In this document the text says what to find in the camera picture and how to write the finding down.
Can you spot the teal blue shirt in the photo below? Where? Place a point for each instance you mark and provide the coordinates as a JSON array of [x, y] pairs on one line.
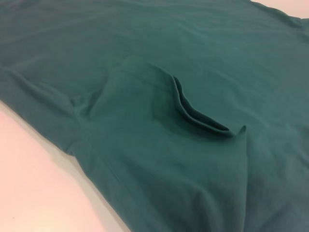
[[154, 108]]

